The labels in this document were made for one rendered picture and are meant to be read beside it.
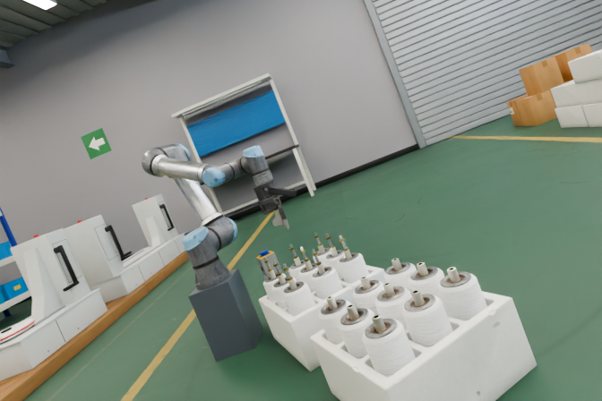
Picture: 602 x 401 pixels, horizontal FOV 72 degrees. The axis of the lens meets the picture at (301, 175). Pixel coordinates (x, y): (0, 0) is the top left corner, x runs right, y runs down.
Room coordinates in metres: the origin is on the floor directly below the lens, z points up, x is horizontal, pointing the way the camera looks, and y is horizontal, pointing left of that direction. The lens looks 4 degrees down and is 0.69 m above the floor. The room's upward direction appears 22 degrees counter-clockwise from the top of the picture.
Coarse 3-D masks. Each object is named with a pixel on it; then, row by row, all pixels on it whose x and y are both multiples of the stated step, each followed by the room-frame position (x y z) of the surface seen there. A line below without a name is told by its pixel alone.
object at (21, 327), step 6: (18, 324) 2.67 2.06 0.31; (24, 324) 2.57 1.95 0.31; (30, 324) 2.60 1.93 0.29; (6, 330) 2.57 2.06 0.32; (12, 330) 2.52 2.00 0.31; (18, 330) 2.51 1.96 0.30; (24, 330) 2.55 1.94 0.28; (0, 336) 2.50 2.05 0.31; (6, 336) 2.47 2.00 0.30; (12, 336) 2.48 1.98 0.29; (0, 342) 2.45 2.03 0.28
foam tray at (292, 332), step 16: (384, 272) 1.46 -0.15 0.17; (352, 288) 1.41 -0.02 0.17; (272, 304) 1.55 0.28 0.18; (320, 304) 1.37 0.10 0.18; (272, 320) 1.57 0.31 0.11; (288, 320) 1.34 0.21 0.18; (304, 320) 1.33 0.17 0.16; (320, 320) 1.35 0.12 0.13; (288, 336) 1.41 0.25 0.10; (304, 336) 1.33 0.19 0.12; (304, 352) 1.32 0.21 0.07
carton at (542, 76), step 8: (536, 64) 4.23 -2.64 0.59; (544, 64) 4.22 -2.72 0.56; (552, 64) 4.22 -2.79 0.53; (520, 72) 4.50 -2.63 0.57; (528, 72) 4.36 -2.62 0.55; (536, 72) 4.23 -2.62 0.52; (544, 72) 4.23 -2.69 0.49; (552, 72) 4.22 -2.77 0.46; (560, 72) 4.21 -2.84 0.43; (528, 80) 4.41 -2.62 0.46; (536, 80) 4.26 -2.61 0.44; (544, 80) 4.23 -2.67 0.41; (552, 80) 4.22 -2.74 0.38; (560, 80) 4.22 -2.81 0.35; (528, 88) 4.47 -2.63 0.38; (536, 88) 4.31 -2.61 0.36; (544, 88) 4.23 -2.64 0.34; (552, 88) 4.22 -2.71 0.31
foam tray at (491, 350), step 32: (480, 320) 0.91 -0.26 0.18; (512, 320) 0.94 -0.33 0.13; (320, 352) 1.11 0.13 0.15; (416, 352) 0.90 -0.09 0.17; (448, 352) 0.87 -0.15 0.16; (480, 352) 0.90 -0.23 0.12; (512, 352) 0.93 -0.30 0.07; (352, 384) 0.97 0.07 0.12; (384, 384) 0.82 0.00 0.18; (416, 384) 0.83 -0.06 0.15; (448, 384) 0.86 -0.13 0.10; (480, 384) 0.89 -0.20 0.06; (512, 384) 0.92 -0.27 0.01
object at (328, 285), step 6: (312, 276) 1.47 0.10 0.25; (324, 276) 1.42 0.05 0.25; (330, 276) 1.42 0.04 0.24; (336, 276) 1.44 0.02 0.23; (312, 282) 1.46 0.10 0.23; (318, 282) 1.42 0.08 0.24; (324, 282) 1.41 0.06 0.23; (330, 282) 1.42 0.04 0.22; (336, 282) 1.43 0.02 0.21; (318, 288) 1.43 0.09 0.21; (324, 288) 1.42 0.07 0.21; (330, 288) 1.41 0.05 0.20; (336, 288) 1.42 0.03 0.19; (342, 288) 1.45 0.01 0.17; (318, 294) 1.44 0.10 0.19; (324, 294) 1.42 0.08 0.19; (330, 294) 1.41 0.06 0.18
